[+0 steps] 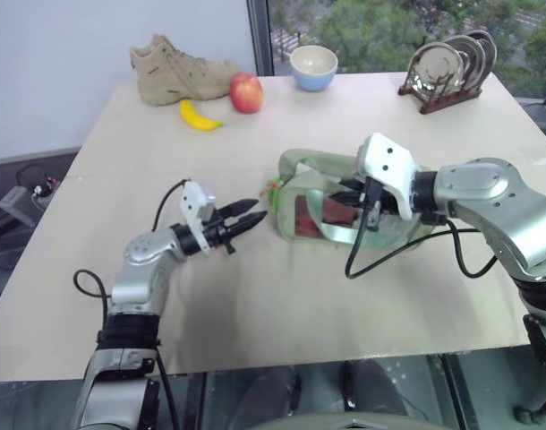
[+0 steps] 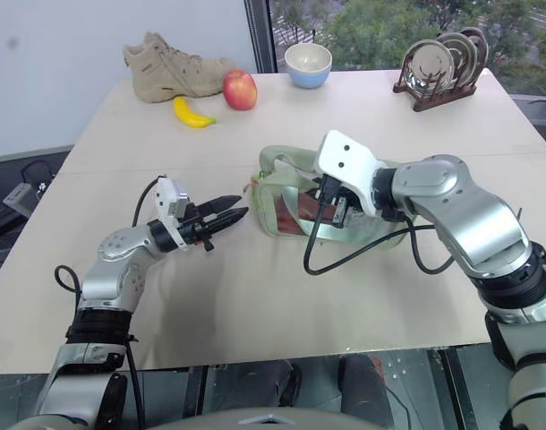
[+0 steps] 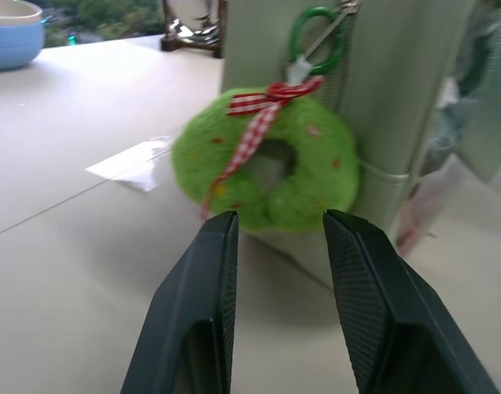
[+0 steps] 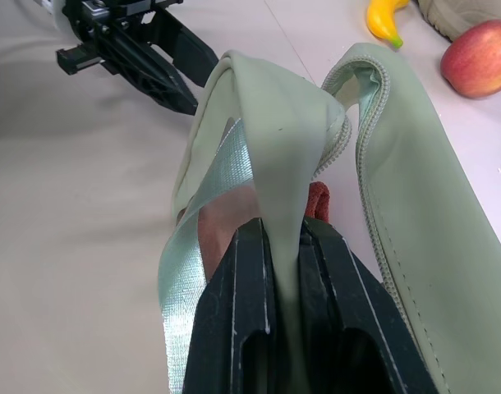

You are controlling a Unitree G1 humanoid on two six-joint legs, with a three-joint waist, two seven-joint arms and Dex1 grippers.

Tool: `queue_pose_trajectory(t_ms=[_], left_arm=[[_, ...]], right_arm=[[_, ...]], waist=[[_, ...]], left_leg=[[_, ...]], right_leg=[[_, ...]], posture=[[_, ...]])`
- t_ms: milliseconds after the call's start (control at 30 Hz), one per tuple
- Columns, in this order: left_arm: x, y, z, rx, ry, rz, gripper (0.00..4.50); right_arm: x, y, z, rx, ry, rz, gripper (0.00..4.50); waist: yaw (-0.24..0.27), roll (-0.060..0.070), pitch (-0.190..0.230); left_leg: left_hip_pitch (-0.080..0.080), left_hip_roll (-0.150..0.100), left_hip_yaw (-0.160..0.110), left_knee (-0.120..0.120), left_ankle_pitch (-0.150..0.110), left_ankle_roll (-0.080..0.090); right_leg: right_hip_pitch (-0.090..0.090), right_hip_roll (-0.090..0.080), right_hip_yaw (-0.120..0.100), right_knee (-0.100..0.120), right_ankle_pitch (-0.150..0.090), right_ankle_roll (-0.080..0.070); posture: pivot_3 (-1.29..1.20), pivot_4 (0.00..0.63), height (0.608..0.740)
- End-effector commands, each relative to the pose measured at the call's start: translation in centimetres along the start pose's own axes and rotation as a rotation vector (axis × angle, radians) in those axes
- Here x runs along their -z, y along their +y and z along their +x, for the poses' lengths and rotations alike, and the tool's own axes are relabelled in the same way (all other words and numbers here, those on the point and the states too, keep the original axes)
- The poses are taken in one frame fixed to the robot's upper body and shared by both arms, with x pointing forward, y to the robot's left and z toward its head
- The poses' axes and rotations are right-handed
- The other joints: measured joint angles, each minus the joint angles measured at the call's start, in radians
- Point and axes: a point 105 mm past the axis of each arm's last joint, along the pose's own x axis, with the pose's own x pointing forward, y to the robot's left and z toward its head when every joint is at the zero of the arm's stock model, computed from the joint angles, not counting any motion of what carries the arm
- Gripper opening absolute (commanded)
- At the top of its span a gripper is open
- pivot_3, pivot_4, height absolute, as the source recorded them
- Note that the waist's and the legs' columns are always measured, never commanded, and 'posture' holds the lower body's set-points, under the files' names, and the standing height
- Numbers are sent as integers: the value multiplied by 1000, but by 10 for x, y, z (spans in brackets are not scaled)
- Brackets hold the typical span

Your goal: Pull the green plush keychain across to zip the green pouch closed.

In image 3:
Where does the green plush wreath keychain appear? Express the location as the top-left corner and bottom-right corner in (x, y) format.
(171, 6), (361, 236)

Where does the clear plastic sheet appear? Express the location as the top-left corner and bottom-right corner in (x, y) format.
(85, 135), (173, 192)

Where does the shiny metal object wooden stand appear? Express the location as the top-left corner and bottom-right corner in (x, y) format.
(159, 0), (228, 59)

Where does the blue bowl with cream rim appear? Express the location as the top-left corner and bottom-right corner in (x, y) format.
(0, 0), (45, 73)

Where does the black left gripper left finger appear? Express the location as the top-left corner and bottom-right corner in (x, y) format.
(119, 210), (239, 394)

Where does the pale green zip pouch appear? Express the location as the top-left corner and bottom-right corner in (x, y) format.
(222, 0), (501, 291)

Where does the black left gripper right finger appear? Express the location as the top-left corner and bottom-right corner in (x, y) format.
(323, 208), (500, 394)

